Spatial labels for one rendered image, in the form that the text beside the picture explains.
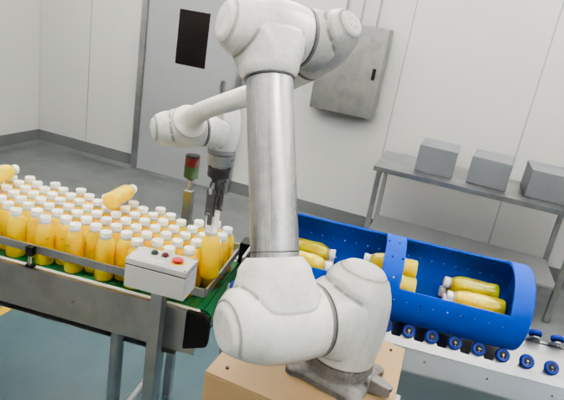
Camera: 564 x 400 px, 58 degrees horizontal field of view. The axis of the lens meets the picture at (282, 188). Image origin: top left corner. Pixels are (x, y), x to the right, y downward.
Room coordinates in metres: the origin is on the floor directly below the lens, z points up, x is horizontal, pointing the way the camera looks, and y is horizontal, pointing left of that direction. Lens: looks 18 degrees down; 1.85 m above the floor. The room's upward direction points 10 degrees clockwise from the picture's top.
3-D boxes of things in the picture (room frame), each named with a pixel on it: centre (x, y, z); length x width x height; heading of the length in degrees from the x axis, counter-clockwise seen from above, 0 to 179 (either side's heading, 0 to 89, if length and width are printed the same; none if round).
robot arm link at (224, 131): (1.60, 0.22, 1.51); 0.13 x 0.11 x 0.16; 125
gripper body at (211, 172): (1.61, 0.21, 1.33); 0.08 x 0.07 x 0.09; 170
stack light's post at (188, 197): (2.10, 0.40, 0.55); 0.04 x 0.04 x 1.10; 80
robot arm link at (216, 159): (1.61, 0.21, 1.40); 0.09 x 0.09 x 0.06
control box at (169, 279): (1.43, 0.33, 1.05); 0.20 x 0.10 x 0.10; 80
